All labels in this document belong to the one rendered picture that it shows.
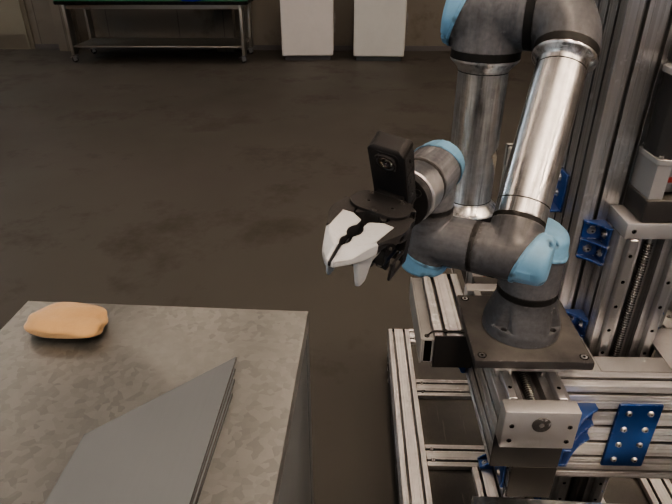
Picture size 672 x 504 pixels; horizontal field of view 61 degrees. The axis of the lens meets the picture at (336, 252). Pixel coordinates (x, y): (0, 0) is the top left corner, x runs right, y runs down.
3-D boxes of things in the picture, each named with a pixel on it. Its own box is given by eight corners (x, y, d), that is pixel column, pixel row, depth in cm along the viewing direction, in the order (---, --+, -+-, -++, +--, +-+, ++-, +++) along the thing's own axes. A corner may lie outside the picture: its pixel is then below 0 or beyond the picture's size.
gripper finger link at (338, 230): (324, 301, 59) (362, 261, 66) (330, 253, 56) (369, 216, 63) (298, 290, 60) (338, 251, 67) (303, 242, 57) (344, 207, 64)
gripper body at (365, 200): (389, 284, 66) (424, 240, 75) (402, 220, 61) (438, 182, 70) (331, 262, 68) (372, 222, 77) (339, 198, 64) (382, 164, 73)
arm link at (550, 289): (555, 308, 104) (570, 243, 97) (482, 290, 109) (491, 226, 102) (565, 277, 113) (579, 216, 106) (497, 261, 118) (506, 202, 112)
